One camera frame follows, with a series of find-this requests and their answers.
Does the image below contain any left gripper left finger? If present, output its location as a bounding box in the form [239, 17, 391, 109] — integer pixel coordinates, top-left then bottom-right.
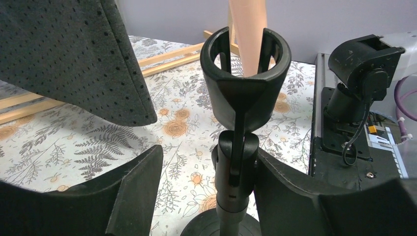
[0, 145, 163, 236]

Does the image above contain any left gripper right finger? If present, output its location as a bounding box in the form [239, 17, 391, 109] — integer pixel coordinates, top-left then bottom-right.
[254, 149, 417, 236]

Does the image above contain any black mic stand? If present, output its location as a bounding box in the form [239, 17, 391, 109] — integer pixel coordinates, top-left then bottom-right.
[182, 27, 291, 236]

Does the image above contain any pink beige microphone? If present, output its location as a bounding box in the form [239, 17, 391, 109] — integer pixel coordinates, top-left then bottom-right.
[229, 0, 268, 77]

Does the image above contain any dark grey hanging garment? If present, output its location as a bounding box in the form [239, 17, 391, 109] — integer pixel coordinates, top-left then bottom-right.
[0, 0, 157, 127]

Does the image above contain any white perforated cable tray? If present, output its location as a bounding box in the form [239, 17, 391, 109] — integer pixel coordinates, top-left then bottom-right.
[367, 112, 411, 178]

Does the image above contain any wooden clothes rack frame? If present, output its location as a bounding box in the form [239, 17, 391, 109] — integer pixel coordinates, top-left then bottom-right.
[0, 29, 277, 126]

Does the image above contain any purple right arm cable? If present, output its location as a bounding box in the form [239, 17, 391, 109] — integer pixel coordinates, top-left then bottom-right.
[393, 76, 417, 142]

